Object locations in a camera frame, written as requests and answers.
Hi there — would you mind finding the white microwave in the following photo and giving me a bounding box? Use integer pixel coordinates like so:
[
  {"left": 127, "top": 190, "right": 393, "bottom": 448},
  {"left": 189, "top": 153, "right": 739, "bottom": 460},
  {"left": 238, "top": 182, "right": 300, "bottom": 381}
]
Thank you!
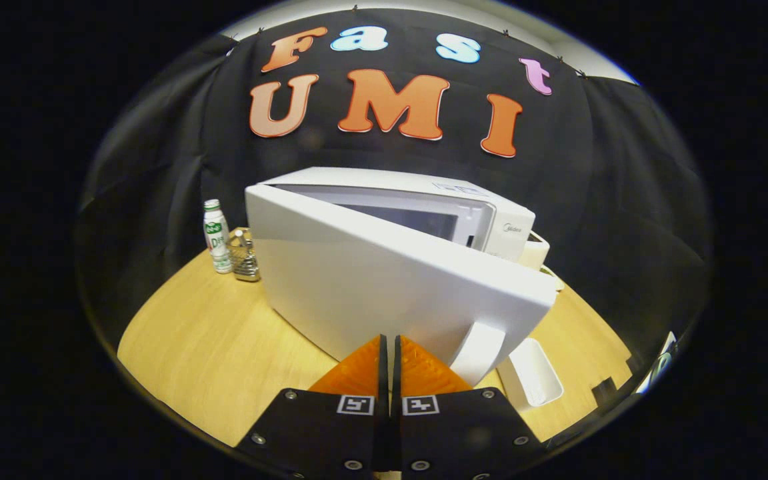
[{"left": 244, "top": 167, "right": 558, "bottom": 387}]

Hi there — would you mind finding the white green drink bottle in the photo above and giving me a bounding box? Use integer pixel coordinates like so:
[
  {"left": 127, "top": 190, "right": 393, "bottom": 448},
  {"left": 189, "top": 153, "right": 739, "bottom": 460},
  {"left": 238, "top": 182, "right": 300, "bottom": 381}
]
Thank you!
[{"left": 203, "top": 199, "right": 233, "bottom": 275}]

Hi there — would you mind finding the white rectangular tray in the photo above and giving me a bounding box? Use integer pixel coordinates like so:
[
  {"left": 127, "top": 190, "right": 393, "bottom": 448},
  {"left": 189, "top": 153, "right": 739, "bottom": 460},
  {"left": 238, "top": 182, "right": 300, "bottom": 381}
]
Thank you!
[{"left": 496, "top": 337, "right": 565, "bottom": 414}]

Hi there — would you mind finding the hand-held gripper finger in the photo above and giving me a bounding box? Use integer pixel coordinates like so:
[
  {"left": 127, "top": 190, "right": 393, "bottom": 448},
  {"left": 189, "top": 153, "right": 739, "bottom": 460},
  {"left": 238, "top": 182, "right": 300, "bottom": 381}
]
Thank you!
[
  {"left": 392, "top": 335, "right": 548, "bottom": 480},
  {"left": 236, "top": 335, "right": 390, "bottom": 477}
]

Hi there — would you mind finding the cream toaster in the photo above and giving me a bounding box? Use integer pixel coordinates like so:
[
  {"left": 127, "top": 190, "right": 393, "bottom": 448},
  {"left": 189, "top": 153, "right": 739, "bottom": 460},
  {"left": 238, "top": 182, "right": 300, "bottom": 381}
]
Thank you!
[{"left": 521, "top": 230, "right": 551, "bottom": 271}]

